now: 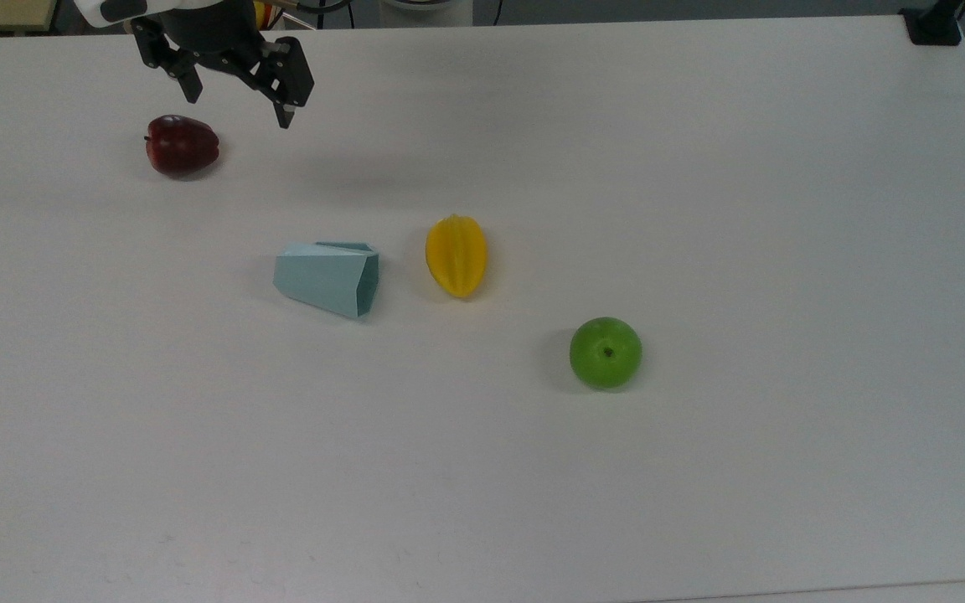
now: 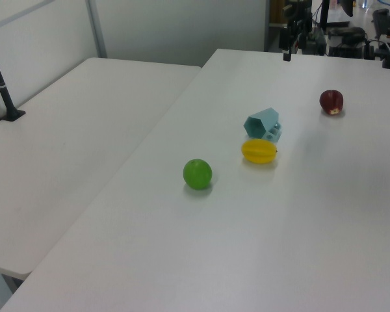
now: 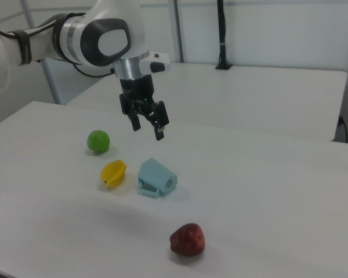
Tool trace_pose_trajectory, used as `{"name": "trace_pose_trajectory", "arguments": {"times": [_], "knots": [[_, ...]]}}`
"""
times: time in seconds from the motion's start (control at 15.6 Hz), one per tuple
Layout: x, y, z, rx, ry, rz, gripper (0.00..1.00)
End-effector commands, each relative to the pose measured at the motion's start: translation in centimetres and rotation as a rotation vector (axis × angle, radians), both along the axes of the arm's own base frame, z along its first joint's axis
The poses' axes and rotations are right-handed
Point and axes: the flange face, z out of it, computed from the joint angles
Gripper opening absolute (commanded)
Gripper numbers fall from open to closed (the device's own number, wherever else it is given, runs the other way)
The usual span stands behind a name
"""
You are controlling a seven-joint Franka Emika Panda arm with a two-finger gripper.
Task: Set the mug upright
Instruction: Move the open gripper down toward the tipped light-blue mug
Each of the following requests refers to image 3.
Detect black velcro strap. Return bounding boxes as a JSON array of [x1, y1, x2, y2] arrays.
[[10, 30, 34, 66]]

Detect light blue hexagonal mug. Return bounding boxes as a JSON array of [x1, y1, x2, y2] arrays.
[[137, 157, 178, 200]]

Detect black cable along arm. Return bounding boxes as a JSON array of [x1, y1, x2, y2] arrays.
[[0, 13, 117, 78]]

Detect yellow toy starfruit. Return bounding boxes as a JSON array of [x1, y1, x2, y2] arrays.
[[100, 159, 127, 188]]

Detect red toy apple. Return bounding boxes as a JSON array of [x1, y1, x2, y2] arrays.
[[169, 222, 206, 257]]

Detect black cable pole with base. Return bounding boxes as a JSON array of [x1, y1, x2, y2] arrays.
[[215, 0, 233, 71]]

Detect grey partition post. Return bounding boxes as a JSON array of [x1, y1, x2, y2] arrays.
[[20, 0, 61, 105], [173, 0, 184, 63]]

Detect black cable at wall socket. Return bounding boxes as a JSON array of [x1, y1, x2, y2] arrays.
[[338, 115, 348, 143]]

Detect green toy apple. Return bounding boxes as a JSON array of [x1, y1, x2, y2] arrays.
[[86, 130, 111, 155]]

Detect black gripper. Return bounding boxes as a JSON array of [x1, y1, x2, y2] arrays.
[[118, 74, 171, 142]]

